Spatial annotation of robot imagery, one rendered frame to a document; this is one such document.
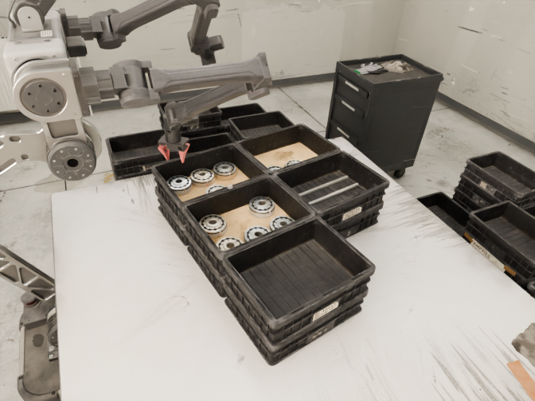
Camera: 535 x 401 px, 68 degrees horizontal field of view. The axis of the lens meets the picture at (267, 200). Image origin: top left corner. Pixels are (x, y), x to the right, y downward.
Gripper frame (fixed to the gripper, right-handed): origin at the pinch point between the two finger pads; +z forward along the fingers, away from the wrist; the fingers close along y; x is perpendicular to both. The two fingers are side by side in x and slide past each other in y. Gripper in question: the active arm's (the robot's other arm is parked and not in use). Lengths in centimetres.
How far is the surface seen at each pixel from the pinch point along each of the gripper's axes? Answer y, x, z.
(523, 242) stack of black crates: -166, -45, 47
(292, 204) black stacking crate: -50, 6, 7
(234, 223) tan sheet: -29.1, 16.0, 14.0
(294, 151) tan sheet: -44, -44, 14
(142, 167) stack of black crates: 46, -52, 46
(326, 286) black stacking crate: -67, 38, 14
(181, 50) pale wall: 103, -258, 47
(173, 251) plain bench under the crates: -6.4, 24.2, 27.2
